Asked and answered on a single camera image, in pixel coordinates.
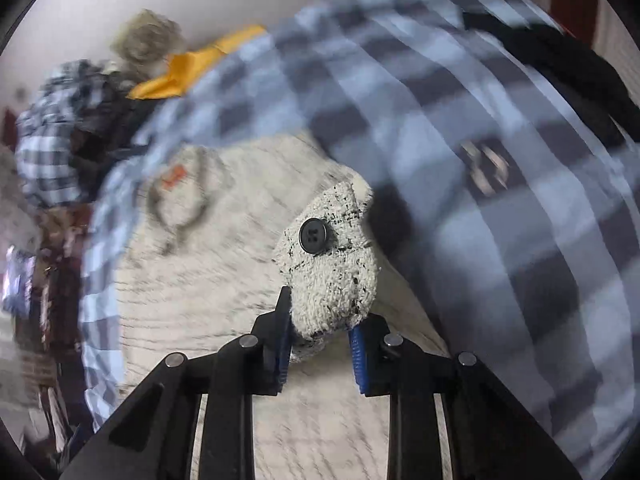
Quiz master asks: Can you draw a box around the beige box fan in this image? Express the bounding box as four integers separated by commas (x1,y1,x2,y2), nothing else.
110,9,186,81

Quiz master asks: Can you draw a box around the blue checkered bed sheet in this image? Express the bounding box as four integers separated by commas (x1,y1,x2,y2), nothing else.
80,0,640,480

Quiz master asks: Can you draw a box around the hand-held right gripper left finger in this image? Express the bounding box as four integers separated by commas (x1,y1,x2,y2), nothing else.
60,286,293,480

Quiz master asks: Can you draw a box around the yellow cloth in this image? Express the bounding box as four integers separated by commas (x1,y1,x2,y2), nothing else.
127,24,268,101

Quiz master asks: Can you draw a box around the crumpled checkered duvet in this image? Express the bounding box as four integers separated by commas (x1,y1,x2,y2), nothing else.
15,59,131,206

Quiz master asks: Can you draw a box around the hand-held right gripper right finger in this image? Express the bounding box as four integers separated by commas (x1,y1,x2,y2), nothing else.
347,312,583,480

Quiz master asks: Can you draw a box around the black cloth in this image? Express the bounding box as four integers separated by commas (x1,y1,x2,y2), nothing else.
462,10,638,148

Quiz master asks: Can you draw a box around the brown door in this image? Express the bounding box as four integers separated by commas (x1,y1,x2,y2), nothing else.
550,0,601,41

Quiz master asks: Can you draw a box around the cream plaid button shirt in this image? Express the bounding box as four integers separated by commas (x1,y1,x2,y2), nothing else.
117,130,451,480

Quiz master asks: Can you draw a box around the dark bag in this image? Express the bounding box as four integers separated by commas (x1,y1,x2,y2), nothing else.
75,95,166,171

